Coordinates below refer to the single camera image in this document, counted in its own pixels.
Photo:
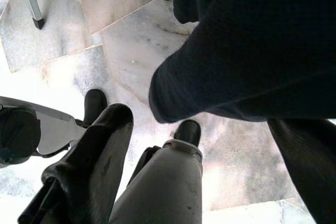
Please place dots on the silver clothes rack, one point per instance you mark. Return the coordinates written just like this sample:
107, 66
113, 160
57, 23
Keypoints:
32, 3

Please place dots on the plain black shirt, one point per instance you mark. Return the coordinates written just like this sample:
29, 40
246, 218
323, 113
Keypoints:
236, 51

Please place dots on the black robot foot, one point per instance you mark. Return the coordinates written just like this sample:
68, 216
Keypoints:
94, 103
187, 132

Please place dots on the black robot right foot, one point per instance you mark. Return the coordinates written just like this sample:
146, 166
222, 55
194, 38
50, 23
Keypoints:
187, 132

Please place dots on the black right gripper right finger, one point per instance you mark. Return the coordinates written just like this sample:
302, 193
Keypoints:
309, 171

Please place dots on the black robot left foot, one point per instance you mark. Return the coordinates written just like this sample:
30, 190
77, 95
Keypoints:
94, 103

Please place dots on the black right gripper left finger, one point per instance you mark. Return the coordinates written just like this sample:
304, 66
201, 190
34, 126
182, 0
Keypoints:
105, 155

